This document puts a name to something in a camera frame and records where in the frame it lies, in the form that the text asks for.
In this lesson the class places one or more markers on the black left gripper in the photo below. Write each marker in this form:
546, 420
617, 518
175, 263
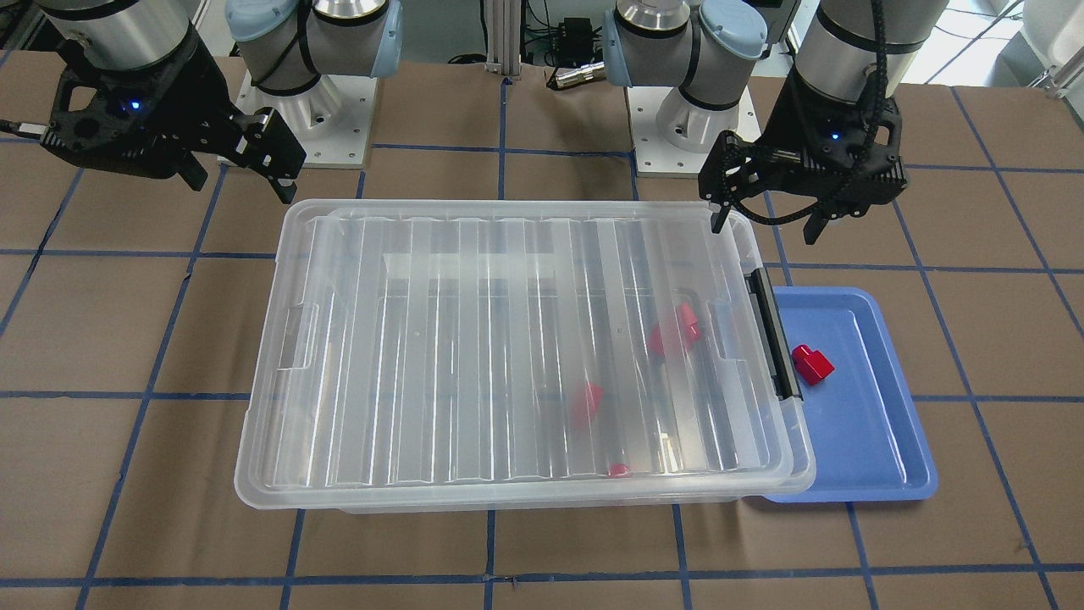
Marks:
794, 119

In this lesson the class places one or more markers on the clear plastic storage box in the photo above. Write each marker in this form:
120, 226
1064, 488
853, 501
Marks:
766, 398

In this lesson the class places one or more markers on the black power adapter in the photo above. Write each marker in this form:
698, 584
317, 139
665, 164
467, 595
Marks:
574, 40

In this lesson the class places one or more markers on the clear plastic box lid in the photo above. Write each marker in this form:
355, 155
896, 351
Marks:
525, 352

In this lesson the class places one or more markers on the black box latch handle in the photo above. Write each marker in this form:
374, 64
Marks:
768, 318

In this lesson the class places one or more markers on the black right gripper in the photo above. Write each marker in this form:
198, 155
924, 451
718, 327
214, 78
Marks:
188, 95

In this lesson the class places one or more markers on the aluminium frame post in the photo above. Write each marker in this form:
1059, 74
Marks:
503, 29

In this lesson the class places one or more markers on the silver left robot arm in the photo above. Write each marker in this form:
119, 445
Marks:
708, 52

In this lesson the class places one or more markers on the blue plastic tray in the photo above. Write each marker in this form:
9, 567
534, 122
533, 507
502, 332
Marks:
864, 427

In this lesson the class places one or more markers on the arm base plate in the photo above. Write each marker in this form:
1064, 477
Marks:
339, 119
672, 138

